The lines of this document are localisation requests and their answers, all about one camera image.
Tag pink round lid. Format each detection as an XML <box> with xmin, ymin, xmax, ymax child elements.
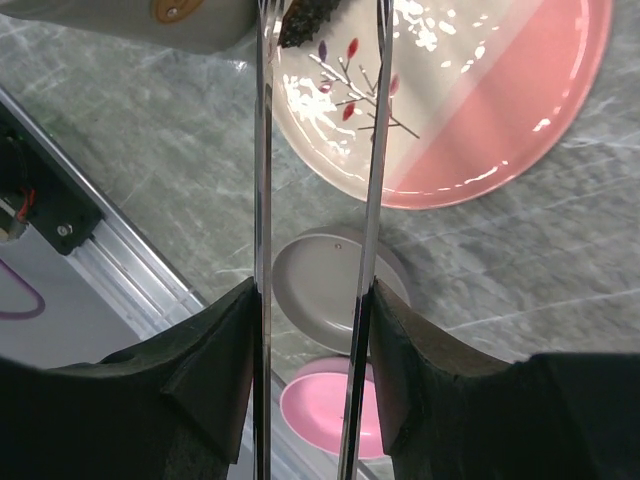
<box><xmin>280</xmin><ymin>357</ymin><xmax>384</xmax><ymax>460</ymax></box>

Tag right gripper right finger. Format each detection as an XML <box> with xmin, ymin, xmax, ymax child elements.
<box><xmin>370</xmin><ymin>282</ymin><xmax>639</xmax><ymax>479</ymax></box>

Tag metal tongs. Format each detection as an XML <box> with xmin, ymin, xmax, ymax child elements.
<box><xmin>253</xmin><ymin>1</ymin><xmax>393</xmax><ymax>479</ymax></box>

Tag pink and cream plate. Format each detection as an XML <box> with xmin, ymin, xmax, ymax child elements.
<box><xmin>273</xmin><ymin>0</ymin><xmax>614</xmax><ymax>210</ymax></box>

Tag aluminium rail frame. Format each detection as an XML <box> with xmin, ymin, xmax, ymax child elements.
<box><xmin>1</xmin><ymin>89</ymin><xmax>206</xmax><ymax>340</ymax></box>

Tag dark sea cucumber toy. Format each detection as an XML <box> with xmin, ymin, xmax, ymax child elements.
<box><xmin>278</xmin><ymin>0</ymin><xmax>341</xmax><ymax>48</ymax></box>

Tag pink cylindrical container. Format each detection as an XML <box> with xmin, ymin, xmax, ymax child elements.
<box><xmin>150</xmin><ymin>0</ymin><xmax>203</xmax><ymax>24</ymax></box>

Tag grey round lid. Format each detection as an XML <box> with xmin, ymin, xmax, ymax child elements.
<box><xmin>272</xmin><ymin>224</ymin><xmax>414</xmax><ymax>357</ymax></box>

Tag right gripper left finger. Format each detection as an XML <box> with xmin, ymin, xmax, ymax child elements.
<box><xmin>1</xmin><ymin>279</ymin><xmax>257</xmax><ymax>479</ymax></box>

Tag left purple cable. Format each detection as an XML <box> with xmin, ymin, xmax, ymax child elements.
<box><xmin>0</xmin><ymin>259</ymin><xmax>47</xmax><ymax>324</ymax></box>

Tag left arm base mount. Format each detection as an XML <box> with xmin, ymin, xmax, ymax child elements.
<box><xmin>1</xmin><ymin>106</ymin><xmax>103</xmax><ymax>255</ymax></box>

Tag grey cylindrical container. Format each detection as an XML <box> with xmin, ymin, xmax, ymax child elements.
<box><xmin>1</xmin><ymin>0</ymin><xmax>257</xmax><ymax>54</ymax></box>

